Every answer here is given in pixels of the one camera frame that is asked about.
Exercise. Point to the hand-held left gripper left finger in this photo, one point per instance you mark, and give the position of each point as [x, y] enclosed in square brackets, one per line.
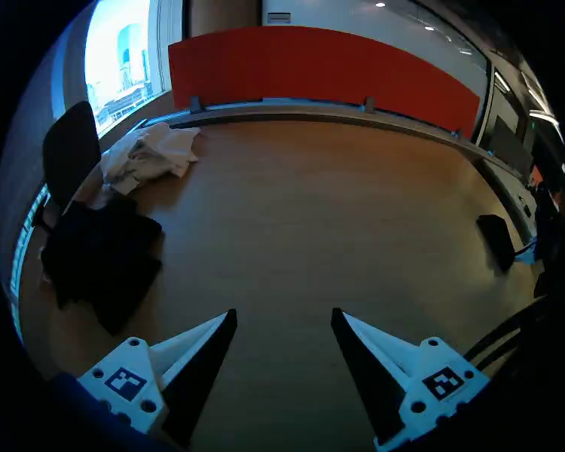
[136, 376]

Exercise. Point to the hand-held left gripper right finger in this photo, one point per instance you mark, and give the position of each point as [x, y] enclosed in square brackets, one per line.
[428, 376]

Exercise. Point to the black towel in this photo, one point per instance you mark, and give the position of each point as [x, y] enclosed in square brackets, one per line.
[496, 240]

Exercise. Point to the heap of black towels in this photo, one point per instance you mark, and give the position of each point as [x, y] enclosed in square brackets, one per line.
[99, 259]

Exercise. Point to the heap of white towels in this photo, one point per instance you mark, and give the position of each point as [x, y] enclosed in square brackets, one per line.
[146, 155]

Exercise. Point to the black office chair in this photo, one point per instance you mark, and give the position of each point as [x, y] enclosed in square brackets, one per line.
[68, 150]

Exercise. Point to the red desk screen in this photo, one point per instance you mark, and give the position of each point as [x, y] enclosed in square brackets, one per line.
[310, 70]

